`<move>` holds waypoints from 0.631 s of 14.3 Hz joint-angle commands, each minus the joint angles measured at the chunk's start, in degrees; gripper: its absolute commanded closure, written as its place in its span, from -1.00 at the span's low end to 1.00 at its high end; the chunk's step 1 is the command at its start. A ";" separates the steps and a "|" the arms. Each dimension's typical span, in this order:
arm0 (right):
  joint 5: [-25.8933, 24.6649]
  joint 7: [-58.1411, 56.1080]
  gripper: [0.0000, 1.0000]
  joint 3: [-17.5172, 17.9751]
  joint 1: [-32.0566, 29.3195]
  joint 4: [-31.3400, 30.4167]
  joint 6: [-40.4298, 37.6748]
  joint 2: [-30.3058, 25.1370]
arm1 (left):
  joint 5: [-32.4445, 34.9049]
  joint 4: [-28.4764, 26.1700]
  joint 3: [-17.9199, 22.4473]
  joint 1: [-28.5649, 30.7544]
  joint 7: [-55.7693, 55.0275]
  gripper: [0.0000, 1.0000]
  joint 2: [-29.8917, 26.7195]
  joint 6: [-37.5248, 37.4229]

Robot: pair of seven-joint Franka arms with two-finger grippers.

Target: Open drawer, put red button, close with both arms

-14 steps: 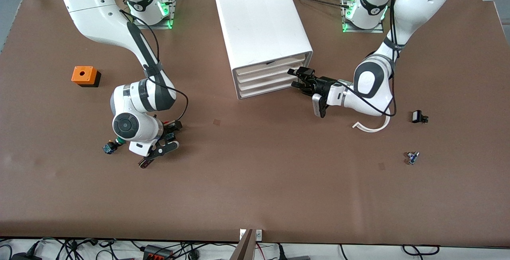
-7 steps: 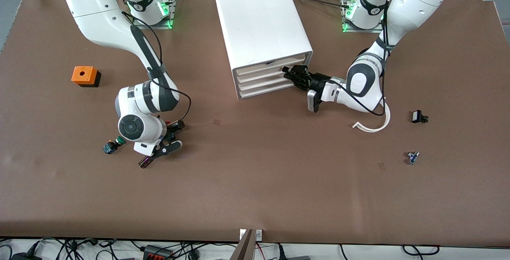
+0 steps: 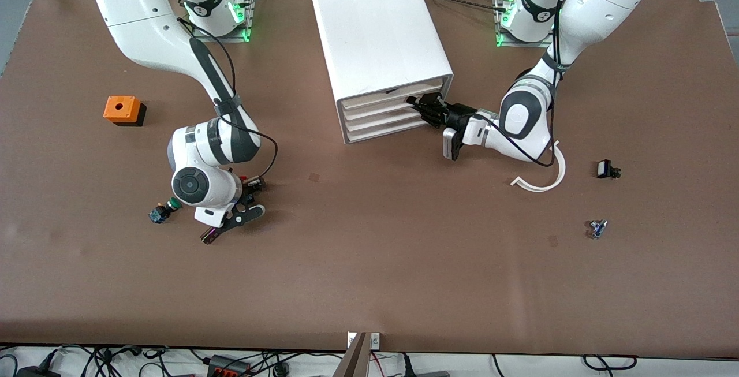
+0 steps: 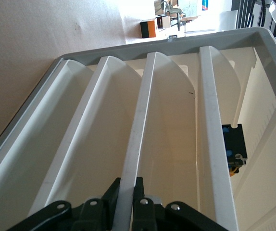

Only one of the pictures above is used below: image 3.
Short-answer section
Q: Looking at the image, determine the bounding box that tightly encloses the white plastic drawer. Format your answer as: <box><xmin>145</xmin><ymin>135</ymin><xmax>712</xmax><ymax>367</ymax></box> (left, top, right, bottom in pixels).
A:
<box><xmin>343</xmin><ymin>95</ymin><xmax>425</xmax><ymax>121</ymax></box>
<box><xmin>345</xmin><ymin>107</ymin><xmax>431</xmax><ymax>131</ymax></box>
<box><xmin>346</xmin><ymin>113</ymin><xmax>441</xmax><ymax>141</ymax></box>

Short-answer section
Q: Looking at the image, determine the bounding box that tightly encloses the green push button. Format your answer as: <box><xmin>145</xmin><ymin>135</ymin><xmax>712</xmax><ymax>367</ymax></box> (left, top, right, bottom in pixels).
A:
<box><xmin>148</xmin><ymin>199</ymin><xmax>181</xmax><ymax>225</ymax></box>

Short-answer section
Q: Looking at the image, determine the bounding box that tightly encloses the white drawer with black slot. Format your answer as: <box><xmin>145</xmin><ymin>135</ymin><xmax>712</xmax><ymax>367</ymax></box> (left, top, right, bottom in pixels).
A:
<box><xmin>341</xmin><ymin>79</ymin><xmax>445</xmax><ymax>111</ymax></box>

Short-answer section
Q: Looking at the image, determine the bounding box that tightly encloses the white drawer cabinet housing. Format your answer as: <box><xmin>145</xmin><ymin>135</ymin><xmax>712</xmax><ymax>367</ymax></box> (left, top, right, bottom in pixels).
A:
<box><xmin>309</xmin><ymin>0</ymin><xmax>454</xmax><ymax>145</ymax></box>

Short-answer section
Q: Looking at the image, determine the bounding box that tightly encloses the orange button box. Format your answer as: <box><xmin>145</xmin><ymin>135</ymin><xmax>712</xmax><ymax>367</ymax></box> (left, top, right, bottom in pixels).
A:
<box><xmin>104</xmin><ymin>95</ymin><xmax>147</xmax><ymax>128</ymax></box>

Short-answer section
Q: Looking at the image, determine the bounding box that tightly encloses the white curved plastic strip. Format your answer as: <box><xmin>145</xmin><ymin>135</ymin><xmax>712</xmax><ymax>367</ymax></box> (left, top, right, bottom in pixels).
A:
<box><xmin>510</xmin><ymin>140</ymin><xmax>567</xmax><ymax>193</ymax></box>

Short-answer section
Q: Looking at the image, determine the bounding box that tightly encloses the black orange power strip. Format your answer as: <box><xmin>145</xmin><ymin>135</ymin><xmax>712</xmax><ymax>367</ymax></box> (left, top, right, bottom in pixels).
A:
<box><xmin>208</xmin><ymin>355</ymin><xmax>252</xmax><ymax>377</ymax></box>

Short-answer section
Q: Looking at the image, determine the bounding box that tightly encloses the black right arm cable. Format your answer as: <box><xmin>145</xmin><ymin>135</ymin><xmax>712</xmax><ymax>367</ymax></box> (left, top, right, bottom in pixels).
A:
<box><xmin>176</xmin><ymin>16</ymin><xmax>279</xmax><ymax>184</ymax></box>

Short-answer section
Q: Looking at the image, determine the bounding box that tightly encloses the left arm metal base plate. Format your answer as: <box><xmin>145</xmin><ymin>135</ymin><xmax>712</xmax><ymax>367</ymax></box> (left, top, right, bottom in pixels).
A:
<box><xmin>495</xmin><ymin>0</ymin><xmax>558</xmax><ymax>49</ymax></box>

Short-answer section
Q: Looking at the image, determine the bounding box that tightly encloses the black table cable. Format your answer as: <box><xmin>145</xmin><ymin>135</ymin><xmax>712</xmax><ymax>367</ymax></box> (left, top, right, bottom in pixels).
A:
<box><xmin>420</xmin><ymin>0</ymin><xmax>510</xmax><ymax>14</ymax></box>

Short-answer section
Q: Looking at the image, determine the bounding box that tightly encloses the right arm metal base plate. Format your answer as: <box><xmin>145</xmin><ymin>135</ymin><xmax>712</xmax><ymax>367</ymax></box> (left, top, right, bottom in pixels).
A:
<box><xmin>191</xmin><ymin>0</ymin><xmax>257</xmax><ymax>43</ymax></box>

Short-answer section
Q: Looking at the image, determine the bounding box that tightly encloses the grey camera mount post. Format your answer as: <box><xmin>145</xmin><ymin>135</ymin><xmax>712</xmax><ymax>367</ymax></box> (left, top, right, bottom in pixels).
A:
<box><xmin>332</xmin><ymin>332</ymin><xmax>373</xmax><ymax>377</ymax></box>

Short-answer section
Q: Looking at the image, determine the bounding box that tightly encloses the black looped cable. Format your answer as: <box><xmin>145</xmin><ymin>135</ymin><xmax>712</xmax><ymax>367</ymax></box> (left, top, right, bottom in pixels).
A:
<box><xmin>582</xmin><ymin>354</ymin><xmax>639</xmax><ymax>372</ymax></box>

